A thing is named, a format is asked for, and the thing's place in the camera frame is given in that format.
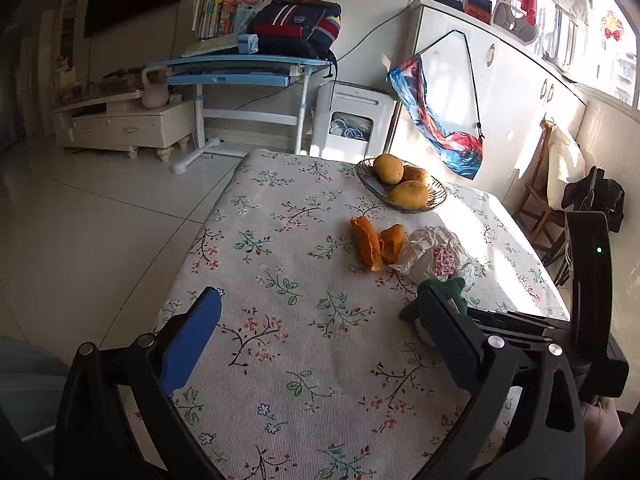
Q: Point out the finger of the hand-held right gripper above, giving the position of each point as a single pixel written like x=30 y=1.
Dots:
x=542 y=332
x=520 y=316

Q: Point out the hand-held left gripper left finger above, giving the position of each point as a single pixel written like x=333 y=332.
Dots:
x=192 y=341

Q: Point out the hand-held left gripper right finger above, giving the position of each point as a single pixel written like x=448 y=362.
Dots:
x=450 y=345

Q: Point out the dark green knitted cloth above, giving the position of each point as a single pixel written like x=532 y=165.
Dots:
x=445 y=290

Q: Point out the person's right hand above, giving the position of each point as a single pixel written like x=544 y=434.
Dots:
x=602 y=430

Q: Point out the red patterned wrapper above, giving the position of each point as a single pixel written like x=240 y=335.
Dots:
x=444 y=262

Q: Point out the crumpled clear plastic bag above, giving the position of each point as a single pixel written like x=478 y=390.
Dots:
x=422 y=255

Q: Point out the black cloth bundle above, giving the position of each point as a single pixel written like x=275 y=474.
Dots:
x=607 y=195

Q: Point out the wooden chair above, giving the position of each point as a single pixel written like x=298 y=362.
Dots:
x=535 y=210

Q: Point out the orange mango peel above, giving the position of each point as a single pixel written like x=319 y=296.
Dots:
x=367 y=245
x=392 y=242

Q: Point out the floral tablecloth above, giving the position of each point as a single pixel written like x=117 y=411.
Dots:
x=300 y=285

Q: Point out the cream cushion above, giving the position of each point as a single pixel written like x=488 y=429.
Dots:
x=565 y=165

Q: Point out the yellow orange mango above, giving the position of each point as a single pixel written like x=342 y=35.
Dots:
x=409 y=194

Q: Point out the grey rounded object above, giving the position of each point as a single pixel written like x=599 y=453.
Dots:
x=27 y=385

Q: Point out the brown speckled mango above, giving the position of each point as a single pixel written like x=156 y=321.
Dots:
x=416 y=175

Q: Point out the yellow green mango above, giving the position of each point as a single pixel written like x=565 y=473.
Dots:
x=388 y=168

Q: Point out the white television cabinet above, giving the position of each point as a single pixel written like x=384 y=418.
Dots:
x=120 y=122

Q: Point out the white tall cabinet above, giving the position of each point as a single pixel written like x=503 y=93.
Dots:
x=510 y=85

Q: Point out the white air purifier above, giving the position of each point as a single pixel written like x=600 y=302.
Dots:
x=350 y=125

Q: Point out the pink kettlebell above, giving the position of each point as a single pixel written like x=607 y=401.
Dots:
x=155 y=90

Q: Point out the blue study desk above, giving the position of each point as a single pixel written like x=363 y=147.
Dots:
x=225 y=67

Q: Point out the red window ornament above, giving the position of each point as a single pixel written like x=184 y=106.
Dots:
x=612 y=25

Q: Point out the white plastic seat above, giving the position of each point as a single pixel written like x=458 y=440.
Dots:
x=515 y=20

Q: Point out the open book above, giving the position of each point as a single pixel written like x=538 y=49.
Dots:
x=210 y=46

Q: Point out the dark orange box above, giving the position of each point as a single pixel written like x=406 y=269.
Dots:
x=478 y=7

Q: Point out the row of books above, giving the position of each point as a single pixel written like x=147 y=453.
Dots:
x=212 y=12

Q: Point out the navy red backpack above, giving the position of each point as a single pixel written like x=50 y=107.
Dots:
x=295 y=25

